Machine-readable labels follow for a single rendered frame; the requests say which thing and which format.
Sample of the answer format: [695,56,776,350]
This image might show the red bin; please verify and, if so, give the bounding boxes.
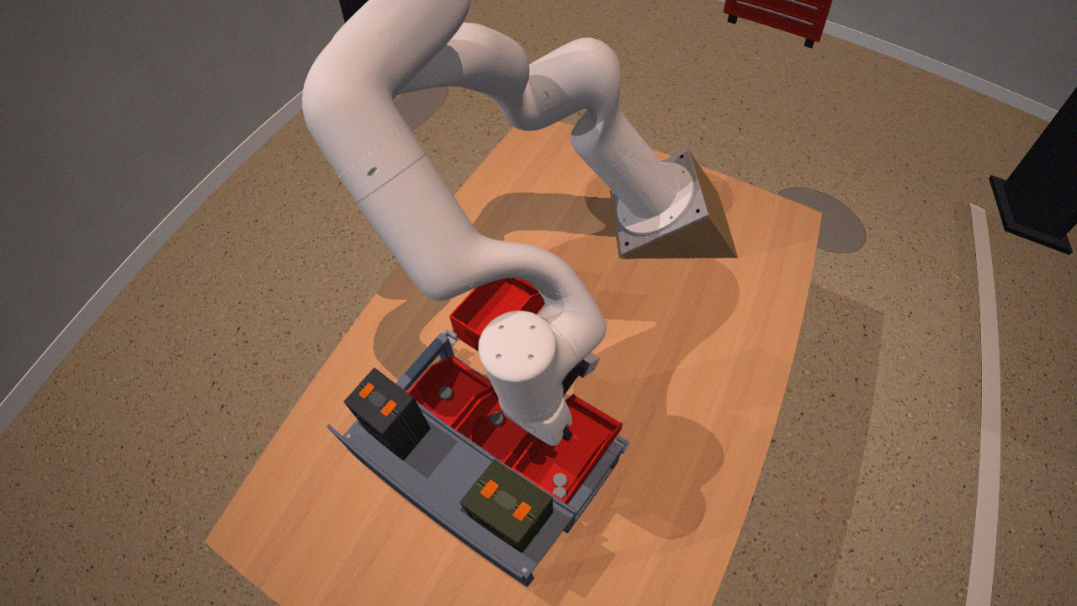
[449,278,544,352]
[456,390,535,468]
[512,396,623,504]
[408,356,494,429]

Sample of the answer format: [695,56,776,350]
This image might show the grey metal shelf rack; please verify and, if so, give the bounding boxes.
[327,329,630,587]

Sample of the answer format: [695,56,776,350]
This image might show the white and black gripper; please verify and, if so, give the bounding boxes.
[498,398,573,446]

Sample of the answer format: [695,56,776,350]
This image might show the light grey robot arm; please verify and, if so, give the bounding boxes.
[302,0,694,423]

